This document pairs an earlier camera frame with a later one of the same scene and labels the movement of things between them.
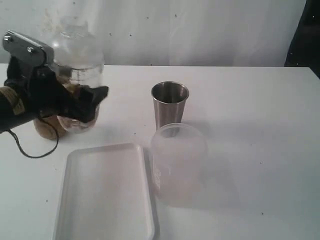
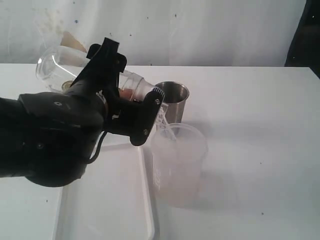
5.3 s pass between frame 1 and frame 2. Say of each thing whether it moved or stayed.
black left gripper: moved
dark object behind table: stayed
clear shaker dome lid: moved
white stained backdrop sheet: stayed
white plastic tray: stayed
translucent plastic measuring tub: stayed
